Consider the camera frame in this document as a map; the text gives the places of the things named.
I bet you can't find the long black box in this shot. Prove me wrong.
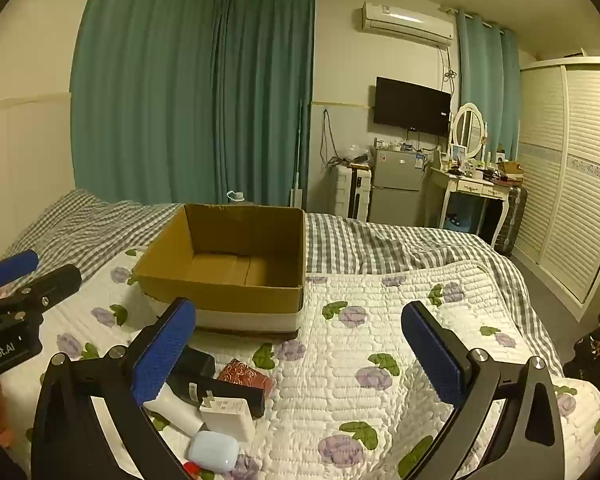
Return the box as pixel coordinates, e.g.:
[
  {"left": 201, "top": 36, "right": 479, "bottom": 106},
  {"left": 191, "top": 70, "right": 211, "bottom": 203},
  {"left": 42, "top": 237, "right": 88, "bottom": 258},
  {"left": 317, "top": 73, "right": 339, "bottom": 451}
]
[{"left": 171, "top": 346, "right": 267, "bottom": 419}]

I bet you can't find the oval white vanity mirror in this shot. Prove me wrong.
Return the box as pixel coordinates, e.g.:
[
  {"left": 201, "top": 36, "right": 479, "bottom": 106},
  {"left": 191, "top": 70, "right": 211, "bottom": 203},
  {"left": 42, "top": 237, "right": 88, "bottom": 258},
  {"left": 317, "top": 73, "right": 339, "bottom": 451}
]
[{"left": 451, "top": 102, "right": 488, "bottom": 161}]

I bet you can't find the white charger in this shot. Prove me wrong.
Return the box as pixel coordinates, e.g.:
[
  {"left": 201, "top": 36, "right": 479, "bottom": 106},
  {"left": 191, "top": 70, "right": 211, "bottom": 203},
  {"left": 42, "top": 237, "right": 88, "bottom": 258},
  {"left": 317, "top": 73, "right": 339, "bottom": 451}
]
[{"left": 199, "top": 392, "right": 256, "bottom": 443}]

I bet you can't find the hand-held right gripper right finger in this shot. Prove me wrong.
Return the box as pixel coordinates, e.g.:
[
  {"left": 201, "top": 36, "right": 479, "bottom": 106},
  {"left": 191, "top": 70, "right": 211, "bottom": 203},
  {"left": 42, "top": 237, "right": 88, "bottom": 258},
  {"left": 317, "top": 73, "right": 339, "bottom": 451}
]
[{"left": 401, "top": 301, "right": 566, "bottom": 480}]

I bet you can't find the blue bin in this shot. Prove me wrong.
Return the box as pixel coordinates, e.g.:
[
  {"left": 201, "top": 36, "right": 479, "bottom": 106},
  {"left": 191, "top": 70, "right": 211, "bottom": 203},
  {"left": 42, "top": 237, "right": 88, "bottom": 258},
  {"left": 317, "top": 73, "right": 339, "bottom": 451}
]
[{"left": 442, "top": 197, "right": 473, "bottom": 233}]

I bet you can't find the hanging black cable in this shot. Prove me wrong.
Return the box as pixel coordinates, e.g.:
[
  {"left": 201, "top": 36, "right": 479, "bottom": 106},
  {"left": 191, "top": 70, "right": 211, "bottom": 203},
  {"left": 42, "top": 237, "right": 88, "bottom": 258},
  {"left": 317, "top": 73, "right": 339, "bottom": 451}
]
[{"left": 320, "top": 110, "right": 340, "bottom": 167}]

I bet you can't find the small silver fridge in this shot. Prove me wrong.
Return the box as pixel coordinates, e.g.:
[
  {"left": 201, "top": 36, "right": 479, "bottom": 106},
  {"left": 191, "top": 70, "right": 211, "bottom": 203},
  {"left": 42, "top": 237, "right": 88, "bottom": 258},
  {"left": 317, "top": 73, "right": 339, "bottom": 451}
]
[{"left": 369, "top": 147, "right": 428, "bottom": 228}]

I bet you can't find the dark suitcase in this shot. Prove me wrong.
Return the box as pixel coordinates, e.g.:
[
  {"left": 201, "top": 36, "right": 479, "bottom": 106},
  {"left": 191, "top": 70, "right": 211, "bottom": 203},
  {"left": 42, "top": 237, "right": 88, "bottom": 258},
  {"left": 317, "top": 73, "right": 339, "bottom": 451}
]
[{"left": 495, "top": 185, "right": 528, "bottom": 256}]

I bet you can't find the red rose print box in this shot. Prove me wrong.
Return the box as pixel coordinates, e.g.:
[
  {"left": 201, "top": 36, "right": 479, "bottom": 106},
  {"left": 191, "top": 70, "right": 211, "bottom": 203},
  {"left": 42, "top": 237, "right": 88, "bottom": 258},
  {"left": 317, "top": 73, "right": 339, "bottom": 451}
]
[{"left": 216, "top": 357, "right": 277, "bottom": 394}]

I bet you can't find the white mop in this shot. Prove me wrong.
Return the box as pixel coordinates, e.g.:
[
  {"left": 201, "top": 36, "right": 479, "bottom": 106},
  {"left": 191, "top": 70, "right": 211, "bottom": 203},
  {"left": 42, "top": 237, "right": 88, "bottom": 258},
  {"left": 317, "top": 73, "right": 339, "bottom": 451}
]
[{"left": 290, "top": 100, "right": 306, "bottom": 208}]

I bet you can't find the wide teal curtain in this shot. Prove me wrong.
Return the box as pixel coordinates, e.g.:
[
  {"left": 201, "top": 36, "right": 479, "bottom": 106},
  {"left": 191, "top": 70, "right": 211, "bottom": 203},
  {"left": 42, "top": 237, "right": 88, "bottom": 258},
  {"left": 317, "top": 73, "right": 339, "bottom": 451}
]
[{"left": 70, "top": 0, "right": 316, "bottom": 209}]

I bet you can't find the grey checked bed sheet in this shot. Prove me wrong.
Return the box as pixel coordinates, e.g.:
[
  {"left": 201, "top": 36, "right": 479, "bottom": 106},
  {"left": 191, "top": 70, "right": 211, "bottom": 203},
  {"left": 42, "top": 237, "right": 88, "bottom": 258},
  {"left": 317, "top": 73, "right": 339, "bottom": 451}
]
[{"left": 5, "top": 189, "right": 566, "bottom": 376}]

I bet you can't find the black wall television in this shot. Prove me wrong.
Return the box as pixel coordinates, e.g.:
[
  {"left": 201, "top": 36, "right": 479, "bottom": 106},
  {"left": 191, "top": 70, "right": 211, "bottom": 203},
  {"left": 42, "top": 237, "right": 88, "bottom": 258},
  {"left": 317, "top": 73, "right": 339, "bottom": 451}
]
[{"left": 373, "top": 76, "right": 452, "bottom": 137}]

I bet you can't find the white air conditioner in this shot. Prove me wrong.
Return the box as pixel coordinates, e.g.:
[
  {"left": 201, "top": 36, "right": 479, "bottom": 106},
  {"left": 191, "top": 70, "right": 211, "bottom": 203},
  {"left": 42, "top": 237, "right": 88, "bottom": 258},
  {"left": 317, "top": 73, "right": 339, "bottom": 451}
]
[{"left": 362, "top": 1, "right": 455, "bottom": 50}]

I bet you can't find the white louvred wardrobe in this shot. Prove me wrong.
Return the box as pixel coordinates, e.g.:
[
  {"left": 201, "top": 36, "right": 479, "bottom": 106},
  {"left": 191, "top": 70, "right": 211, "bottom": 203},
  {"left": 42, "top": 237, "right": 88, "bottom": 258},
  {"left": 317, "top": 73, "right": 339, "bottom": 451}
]
[{"left": 512, "top": 57, "right": 600, "bottom": 306}]

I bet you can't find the white suitcase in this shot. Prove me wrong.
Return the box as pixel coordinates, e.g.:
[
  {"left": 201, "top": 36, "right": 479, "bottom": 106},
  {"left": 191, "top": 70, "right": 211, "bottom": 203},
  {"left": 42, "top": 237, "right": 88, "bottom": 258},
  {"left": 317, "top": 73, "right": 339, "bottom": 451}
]
[{"left": 332, "top": 165, "right": 373, "bottom": 220}]

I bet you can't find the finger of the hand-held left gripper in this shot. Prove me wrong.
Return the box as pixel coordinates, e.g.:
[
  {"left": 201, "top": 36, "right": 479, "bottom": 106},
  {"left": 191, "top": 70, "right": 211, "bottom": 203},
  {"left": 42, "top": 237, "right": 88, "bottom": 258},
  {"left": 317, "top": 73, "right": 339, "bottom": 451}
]
[
  {"left": 0, "top": 249, "right": 40, "bottom": 301},
  {"left": 0, "top": 264, "right": 83, "bottom": 333}
]

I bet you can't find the cardboard box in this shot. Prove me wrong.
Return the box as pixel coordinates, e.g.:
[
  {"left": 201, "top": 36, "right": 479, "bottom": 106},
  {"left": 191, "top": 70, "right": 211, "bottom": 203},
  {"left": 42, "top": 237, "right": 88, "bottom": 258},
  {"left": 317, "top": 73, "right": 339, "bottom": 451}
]
[{"left": 132, "top": 203, "right": 307, "bottom": 346}]

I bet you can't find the white dressing table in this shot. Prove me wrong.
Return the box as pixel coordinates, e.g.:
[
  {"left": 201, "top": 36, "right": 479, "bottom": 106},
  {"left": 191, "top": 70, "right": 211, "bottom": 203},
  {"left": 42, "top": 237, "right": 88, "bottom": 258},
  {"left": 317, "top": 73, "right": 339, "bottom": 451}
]
[{"left": 424, "top": 162, "right": 523, "bottom": 248}]

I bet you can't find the narrow teal curtain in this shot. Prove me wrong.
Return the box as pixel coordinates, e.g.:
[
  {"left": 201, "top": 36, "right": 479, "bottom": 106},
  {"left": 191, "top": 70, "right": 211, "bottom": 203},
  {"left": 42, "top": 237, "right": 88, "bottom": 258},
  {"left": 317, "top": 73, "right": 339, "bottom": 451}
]
[{"left": 455, "top": 7, "right": 521, "bottom": 161}]

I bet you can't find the dark floral cloth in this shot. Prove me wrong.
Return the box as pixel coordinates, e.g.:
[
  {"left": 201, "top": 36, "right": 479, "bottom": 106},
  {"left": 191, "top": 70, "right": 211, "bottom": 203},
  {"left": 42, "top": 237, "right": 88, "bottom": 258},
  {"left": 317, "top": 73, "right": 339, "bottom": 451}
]
[{"left": 562, "top": 300, "right": 600, "bottom": 386}]

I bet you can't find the light blue earbuds case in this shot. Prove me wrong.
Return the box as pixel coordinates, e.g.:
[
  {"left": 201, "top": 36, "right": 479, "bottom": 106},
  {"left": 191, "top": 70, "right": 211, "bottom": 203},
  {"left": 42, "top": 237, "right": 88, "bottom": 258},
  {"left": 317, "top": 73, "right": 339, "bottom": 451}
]
[{"left": 187, "top": 430, "right": 239, "bottom": 473}]

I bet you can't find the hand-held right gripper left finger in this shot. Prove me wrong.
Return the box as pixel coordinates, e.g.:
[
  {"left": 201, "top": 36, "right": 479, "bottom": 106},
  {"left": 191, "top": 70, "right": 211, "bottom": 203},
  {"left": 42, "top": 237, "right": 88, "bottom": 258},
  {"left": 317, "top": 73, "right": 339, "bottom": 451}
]
[{"left": 32, "top": 297, "right": 197, "bottom": 480}]

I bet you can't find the floral white quilt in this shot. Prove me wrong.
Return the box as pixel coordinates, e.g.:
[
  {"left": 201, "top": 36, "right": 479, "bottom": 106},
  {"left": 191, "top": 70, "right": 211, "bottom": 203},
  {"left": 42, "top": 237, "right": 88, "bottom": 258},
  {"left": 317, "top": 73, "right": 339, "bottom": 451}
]
[{"left": 0, "top": 245, "right": 600, "bottom": 480}]

